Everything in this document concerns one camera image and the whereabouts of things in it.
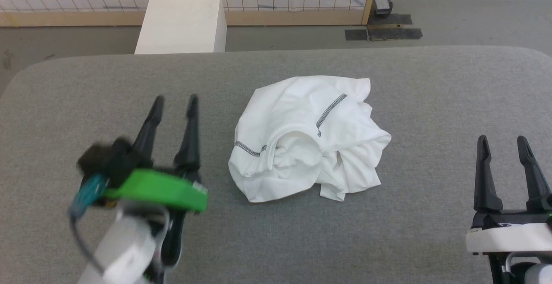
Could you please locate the large black floor tape patch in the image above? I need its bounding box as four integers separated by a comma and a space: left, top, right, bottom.
367, 13, 423, 41

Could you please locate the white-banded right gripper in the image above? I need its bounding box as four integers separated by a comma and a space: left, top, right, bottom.
466, 135, 552, 256

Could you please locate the thin left arm cable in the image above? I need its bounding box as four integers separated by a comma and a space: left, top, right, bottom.
69, 209, 106, 276

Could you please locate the white long-sleeve garment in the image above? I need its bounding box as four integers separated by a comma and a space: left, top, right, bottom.
228, 75, 392, 203

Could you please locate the grey fabric table cover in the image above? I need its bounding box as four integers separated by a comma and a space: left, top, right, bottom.
0, 45, 552, 284

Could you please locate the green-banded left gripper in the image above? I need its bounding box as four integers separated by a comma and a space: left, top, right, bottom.
77, 94, 209, 214

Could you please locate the white rectangular box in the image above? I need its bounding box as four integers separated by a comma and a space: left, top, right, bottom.
134, 0, 228, 55

